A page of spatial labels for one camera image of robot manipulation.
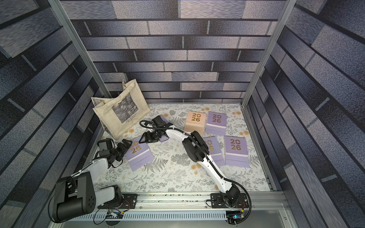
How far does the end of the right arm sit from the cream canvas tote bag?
0.70 ft

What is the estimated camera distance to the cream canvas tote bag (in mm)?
851

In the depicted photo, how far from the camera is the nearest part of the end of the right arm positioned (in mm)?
847
